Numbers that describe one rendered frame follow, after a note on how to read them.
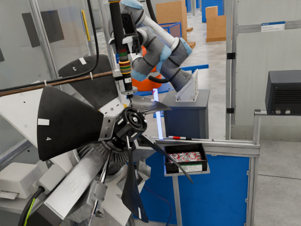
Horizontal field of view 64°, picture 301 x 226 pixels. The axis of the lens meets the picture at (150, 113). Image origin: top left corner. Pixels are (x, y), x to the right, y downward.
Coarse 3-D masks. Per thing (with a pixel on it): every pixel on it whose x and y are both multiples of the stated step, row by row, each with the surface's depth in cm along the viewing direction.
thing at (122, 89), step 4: (112, 72) 93; (116, 72) 94; (116, 76) 94; (120, 76) 94; (116, 80) 94; (120, 80) 95; (120, 84) 96; (120, 88) 96; (124, 88) 97; (136, 88) 99; (124, 92) 96; (128, 92) 96; (132, 92) 96
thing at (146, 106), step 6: (138, 96) 127; (132, 102) 120; (138, 102) 120; (144, 102) 120; (150, 102) 121; (156, 102) 124; (138, 108) 112; (144, 108) 112; (150, 108) 113; (156, 108) 115; (162, 108) 117; (168, 108) 121
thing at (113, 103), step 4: (112, 100) 98; (116, 100) 98; (108, 104) 98; (112, 104) 98; (116, 104) 98; (120, 104) 98; (100, 108) 97; (104, 108) 98; (108, 108) 98; (116, 108) 98; (120, 108) 98; (124, 108) 98; (104, 112) 97; (108, 112) 97; (112, 112) 97; (116, 112) 97
